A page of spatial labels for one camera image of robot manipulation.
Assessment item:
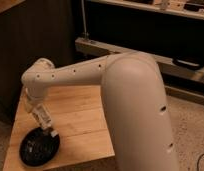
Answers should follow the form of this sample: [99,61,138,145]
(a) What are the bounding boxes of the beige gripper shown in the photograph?
[24,89,45,113]

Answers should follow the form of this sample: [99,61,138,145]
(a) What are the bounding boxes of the white plastic bottle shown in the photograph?
[32,104,58,137]

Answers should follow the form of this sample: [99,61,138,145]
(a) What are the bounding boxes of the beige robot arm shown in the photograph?
[21,52,179,171]

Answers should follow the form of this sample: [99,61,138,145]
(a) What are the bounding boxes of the black ceramic bowl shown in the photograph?
[19,127,60,167]

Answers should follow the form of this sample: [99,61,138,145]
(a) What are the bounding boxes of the wooden table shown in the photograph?
[3,86,114,171]

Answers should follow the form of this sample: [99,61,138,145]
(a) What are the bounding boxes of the grey metal beam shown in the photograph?
[75,37,204,83]

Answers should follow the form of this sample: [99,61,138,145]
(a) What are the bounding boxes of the metal vertical pole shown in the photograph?
[81,0,89,40]

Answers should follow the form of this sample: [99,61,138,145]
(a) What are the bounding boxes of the wooden shelf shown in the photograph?
[88,0,204,20]

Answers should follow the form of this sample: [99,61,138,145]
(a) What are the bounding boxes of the black handle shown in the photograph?
[172,59,204,70]

